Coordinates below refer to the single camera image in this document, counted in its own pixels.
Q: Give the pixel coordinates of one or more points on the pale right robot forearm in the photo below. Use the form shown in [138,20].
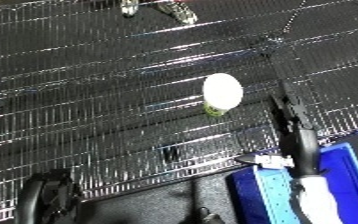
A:
[319,203]

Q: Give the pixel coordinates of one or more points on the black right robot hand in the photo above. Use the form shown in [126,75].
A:
[300,140]

